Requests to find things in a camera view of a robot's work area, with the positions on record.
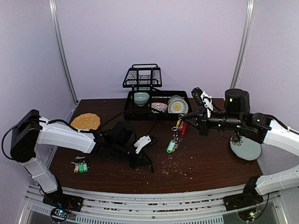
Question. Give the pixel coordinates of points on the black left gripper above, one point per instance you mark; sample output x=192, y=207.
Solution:
x=139, y=161

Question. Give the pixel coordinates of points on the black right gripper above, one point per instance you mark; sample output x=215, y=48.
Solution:
x=202, y=124

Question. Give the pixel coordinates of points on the large keyring with red handle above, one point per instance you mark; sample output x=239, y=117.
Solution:
x=179, y=131

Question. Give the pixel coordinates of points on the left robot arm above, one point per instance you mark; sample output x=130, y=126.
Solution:
x=34, y=129

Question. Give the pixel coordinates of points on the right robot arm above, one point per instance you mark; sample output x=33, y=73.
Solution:
x=258, y=127

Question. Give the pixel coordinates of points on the yellow daisy plate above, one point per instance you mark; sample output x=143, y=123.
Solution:
x=178, y=106

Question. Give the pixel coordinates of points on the pale green plate behind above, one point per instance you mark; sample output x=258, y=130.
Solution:
x=176, y=98

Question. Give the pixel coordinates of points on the pink patterned bowl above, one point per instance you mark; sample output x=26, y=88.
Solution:
x=158, y=107

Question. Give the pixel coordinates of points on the light green flower plate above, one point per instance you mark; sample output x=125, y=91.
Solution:
x=245, y=148

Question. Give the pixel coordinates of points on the green tagged key bunch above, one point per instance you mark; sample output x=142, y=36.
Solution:
x=81, y=164

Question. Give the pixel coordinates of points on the celadon green bowl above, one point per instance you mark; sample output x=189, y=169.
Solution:
x=141, y=98

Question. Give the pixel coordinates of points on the left base circuit board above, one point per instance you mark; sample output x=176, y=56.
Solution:
x=59, y=215

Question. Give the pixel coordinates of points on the base circuit board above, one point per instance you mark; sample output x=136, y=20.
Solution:
x=59, y=215
x=249, y=215

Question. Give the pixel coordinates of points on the right base circuit board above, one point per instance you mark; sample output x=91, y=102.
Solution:
x=249, y=215

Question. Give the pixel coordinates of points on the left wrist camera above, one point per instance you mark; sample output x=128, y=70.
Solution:
x=144, y=141

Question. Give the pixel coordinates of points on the black wire dish rack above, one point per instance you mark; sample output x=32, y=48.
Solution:
x=147, y=77

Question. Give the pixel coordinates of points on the aluminium front rail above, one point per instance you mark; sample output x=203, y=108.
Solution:
x=198, y=207

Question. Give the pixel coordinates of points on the right aluminium frame post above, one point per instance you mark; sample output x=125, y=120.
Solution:
x=245, y=39

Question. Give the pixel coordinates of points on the aluminium frame post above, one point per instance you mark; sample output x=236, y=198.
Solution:
x=245, y=39
x=55, y=20

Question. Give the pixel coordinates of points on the left aluminium frame post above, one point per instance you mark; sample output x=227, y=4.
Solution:
x=55, y=20

